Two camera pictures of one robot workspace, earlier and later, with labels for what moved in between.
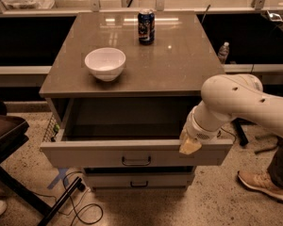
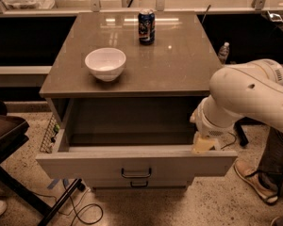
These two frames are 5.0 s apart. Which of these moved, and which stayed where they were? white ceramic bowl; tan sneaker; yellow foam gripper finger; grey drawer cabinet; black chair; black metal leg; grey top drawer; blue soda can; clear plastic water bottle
Moved: yellow foam gripper finger; grey top drawer; tan sneaker
Stayed: white ceramic bowl; grey drawer cabinet; blue soda can; black chair; clear plastic water bottle; black metal leg
